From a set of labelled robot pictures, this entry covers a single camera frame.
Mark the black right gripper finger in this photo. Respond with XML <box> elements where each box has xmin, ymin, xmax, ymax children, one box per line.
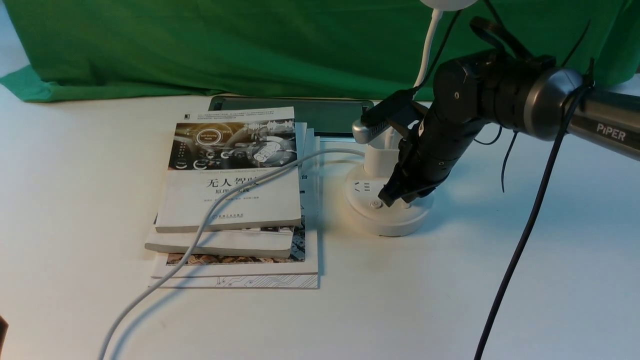
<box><xmin>401</xmin><ymin>193</ymin><xmax>416</xmax><ymax>204</ymax></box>

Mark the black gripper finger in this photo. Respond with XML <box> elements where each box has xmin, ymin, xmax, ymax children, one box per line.
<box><xmin>378</xmin><ymin>184</ymin><xmax>401</xmax><ymax>208</ymax></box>

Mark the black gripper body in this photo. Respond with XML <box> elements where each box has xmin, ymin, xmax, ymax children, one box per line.
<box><xmin>390</xmin><ymin>107</ymin><xmax>487</xmax><ymax>200</ymax></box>

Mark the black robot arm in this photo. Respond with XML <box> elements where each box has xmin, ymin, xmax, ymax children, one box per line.
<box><xmin>365</xmin><ymin>50</ymin><xmax>639</xmax><ymax>207</ymax></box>

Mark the white desk lamp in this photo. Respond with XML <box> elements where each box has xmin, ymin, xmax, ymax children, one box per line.
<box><xmin>343</xmin><ymin>0</ymin><xmax>473</xmax><ymax>237</ymax></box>

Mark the dark tablet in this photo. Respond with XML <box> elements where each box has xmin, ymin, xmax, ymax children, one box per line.
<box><xmin>208</xmin><ymin>95</ymin><xmax>374</xmax><ymax>138</ymax></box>

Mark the bottom circuit pattern book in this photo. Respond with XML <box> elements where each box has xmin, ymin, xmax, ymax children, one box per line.
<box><xmin>145</xmin><ymin>157</ymin><xmax>320</xmax><ymax>289</ymax></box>

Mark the top white book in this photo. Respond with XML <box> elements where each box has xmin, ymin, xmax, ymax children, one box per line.
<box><xmin>154</xmin><ymin>106</ymin><xmax>307</xmax><ymax>233</ymax></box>

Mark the green backdrop cloth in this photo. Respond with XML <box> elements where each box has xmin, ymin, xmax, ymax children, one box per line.
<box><xmin>1</xmin><ymin>0</ymin><xmax>639</xmax><ymax>103</ymax></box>

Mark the white lamp power cable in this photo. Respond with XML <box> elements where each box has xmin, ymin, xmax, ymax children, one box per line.
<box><xmin>98</xmin><ymin>148</ymin><xmax>367</xmax><ymax>360</ymax></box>

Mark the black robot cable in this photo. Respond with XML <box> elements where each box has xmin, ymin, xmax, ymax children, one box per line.
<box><xmin>472</xmin><ymin>82</ymin><xmax>593</xmax><ymax>360</ymax></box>

